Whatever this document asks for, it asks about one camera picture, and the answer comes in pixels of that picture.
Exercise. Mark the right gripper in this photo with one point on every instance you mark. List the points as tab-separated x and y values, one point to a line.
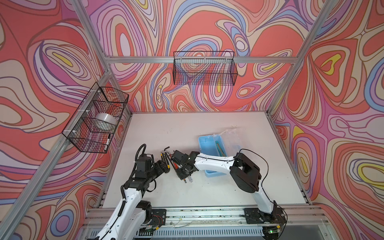
181	176

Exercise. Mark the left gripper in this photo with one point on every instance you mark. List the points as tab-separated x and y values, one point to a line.
159	168

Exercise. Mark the yellow black utility knife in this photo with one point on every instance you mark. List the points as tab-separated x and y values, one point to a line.
166	160

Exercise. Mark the blue plastic tool box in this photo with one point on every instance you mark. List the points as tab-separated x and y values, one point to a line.
207	145

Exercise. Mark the teal utility knife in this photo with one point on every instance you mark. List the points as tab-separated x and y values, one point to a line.
220	148

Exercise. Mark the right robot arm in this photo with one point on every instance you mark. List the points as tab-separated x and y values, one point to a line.
245	173

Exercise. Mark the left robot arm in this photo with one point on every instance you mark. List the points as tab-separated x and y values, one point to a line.
132	211

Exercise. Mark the clear tool box lid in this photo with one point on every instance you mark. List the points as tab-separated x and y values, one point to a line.
234	139

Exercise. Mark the silver tape roll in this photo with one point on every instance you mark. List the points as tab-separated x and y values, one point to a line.
105	122

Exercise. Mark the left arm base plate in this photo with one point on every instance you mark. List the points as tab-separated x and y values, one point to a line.
157	219

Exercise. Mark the left black wire basket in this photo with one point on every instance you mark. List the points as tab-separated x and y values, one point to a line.
81	131

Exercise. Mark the black wire basket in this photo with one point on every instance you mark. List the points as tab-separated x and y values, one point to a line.
81	131
207	68

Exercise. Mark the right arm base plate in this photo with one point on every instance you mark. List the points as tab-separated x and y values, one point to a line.
255	216

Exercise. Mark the back black wire basket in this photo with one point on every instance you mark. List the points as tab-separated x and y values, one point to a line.
207	68

